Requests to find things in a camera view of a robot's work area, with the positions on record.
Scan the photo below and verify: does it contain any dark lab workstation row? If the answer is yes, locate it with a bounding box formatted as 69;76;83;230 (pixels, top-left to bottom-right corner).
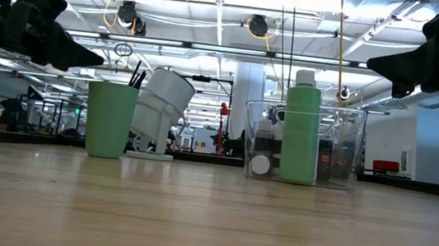
0;81;88;142

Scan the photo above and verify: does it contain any long LED light bar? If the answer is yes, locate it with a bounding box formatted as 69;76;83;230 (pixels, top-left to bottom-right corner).
66;27;371;71

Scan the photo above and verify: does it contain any thin brush copper ferrule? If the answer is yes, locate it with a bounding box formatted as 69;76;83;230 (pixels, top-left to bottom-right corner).
128;58;144;88

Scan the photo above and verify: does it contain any Lamp Black paint bottle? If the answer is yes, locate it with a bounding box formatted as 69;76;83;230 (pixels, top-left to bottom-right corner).
315;138;336;183

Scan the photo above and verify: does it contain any green plastic cup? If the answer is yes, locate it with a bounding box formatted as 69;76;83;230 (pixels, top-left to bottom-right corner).
80;78;142;162

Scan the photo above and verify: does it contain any black ceiling cable reel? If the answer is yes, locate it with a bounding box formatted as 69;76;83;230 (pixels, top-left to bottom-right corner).
114;0;151;37
247;13;272;38

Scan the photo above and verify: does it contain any black aluminium table frame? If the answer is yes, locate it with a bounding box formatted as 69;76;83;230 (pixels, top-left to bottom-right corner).
0;128;439;199

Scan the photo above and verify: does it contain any large green paint bottle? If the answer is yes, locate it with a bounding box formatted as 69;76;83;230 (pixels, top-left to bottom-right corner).
276;67;328;186

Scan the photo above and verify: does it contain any white building column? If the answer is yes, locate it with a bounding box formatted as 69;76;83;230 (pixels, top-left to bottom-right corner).
227;60;269;143

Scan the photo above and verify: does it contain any orange fan paint brush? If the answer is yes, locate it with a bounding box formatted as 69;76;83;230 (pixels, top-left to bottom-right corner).
133;69;148;91

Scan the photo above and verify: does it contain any tilted white cup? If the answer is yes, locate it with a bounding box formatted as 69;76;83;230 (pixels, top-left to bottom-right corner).
124;63;198;165

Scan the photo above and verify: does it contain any black hanging cable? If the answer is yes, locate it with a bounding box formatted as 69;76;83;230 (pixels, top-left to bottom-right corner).
269;0;301;103

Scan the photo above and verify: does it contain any yellow hanging cable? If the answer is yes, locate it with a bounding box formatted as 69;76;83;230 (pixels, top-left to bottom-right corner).
327;0;353;108

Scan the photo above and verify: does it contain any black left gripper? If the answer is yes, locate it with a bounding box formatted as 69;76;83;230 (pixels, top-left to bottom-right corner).
0;0;111;77

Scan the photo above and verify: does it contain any clear plastic storage bin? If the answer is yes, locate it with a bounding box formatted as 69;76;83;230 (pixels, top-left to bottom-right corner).
236;95;369;193

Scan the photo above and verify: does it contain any small brown paint bottle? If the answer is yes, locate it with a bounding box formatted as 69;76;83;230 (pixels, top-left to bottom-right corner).
249;152;273;178

